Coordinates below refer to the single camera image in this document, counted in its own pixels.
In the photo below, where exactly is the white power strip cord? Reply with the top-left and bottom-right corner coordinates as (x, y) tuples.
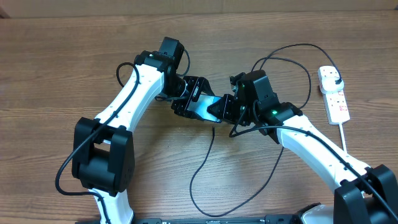
(338, 123), (348, 153)

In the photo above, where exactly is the white power strip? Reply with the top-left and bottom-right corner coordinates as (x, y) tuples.
(317, 65), (351, 126)

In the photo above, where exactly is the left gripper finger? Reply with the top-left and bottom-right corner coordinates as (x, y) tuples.
(200, 78), (215, 96)
(174, 110), (205, 121)

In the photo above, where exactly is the white charger plug adapter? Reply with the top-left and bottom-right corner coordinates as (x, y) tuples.
(320, 77), (345, 94)

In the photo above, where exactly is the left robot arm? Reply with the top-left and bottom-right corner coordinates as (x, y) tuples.
(70, 37), (219, 223)

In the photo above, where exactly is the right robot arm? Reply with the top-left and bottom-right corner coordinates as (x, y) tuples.
(207, 70), (397, 223)

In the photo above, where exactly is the Samsung Galaxy smartphone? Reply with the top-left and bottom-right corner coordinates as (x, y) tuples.
(187, 94), (221, 123)

